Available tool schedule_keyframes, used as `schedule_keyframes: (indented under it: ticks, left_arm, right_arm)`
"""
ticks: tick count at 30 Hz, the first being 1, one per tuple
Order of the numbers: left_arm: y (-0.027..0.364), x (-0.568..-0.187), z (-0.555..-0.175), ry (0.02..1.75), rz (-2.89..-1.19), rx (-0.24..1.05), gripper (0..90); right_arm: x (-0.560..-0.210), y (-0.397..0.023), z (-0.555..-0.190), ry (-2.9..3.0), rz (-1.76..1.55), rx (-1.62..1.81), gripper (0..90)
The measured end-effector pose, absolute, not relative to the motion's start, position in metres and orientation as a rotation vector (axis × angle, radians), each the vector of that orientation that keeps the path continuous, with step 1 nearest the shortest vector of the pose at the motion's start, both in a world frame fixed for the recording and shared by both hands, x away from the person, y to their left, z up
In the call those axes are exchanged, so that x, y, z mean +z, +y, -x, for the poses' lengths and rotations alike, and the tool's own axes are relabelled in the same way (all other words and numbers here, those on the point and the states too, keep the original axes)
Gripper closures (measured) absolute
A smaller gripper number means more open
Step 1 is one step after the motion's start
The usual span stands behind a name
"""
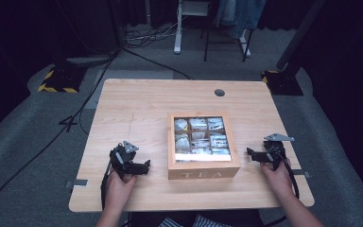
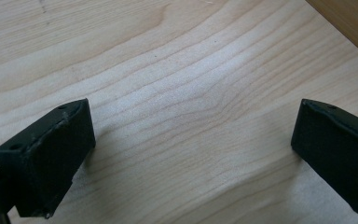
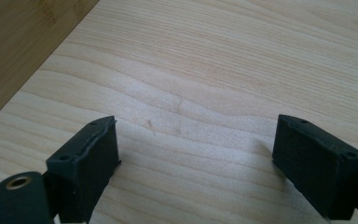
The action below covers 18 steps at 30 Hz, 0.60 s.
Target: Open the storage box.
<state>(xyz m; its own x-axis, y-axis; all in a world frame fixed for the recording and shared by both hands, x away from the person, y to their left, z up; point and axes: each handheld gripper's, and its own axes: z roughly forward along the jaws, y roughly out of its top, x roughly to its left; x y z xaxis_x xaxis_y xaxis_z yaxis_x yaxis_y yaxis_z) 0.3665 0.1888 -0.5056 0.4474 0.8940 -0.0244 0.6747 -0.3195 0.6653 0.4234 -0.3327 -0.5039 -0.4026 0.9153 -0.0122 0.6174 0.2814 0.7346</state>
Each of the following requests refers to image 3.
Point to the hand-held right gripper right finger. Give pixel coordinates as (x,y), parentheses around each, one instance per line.
(317,168)

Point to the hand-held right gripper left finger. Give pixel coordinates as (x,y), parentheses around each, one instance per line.
(84,168)

